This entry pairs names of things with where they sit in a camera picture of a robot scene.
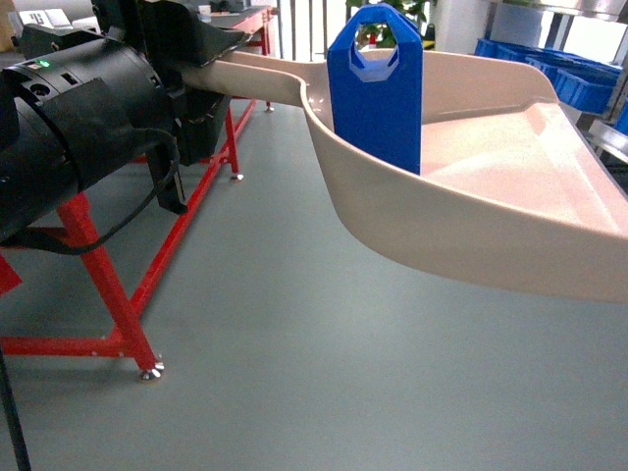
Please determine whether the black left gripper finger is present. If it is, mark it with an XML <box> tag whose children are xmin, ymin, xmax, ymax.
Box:
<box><xmin>175</xmin><ymin>90</ymin><xmax>232</xmax><ymax>165</ymax></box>
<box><xmin>188</xmin><ymin>5</ymin><xmax>250</xmax><ymax>67</ymax></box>

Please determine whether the red table frame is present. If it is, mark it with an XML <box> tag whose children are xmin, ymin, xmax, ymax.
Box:
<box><xmin>1</xmin><ymin>2</ymin><xmax>276</xmax><ymax>381</ymax></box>

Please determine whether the stainless steel shelf rack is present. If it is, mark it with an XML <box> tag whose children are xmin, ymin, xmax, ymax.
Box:
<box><xmin>475</xmin><ymin>1</ymin><xmax>627</xmax><ymax>178</ymax></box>

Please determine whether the blue bin on shelf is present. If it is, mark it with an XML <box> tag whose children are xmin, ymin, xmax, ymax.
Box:
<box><xmin>553</xmin><ymin>69</ymin><xmax>619</xmax><ymax>114</ymax></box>

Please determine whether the potted green plant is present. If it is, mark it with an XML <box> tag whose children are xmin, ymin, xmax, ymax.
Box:
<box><xmin>345</xmin><ymin>1</ymin><xmax>438</xmax><ymax>50</ymax></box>

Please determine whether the blue plastic part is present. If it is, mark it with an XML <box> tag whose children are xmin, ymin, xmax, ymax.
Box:
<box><xmin>327</xmin><ymin>6</ymin><xmax>423</xmax><ymax>174</ymax></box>

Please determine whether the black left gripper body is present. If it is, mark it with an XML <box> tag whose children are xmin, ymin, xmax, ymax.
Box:
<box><xmin>92</xmin><ymin>1</ymin><xmax>202</xmax><ymax>215</ymax></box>

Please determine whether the yellow black traffic cone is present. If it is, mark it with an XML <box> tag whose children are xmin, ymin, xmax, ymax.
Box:
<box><xmin>422</xmin><ymin>23</ymin><xmax>436</xmax><ymax>50</ymax></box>

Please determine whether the black cable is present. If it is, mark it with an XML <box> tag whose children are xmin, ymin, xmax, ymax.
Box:
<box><xmin>14</xmin><ymin>128</ymin><xmax>181</xmax><ymax>256</ymax></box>

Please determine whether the beige plastic dustpan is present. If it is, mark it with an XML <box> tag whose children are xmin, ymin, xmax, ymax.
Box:
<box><xmin>182</xmin><ymin>51</ymin><xmax>627</xmax><ymax>303</ymax></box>

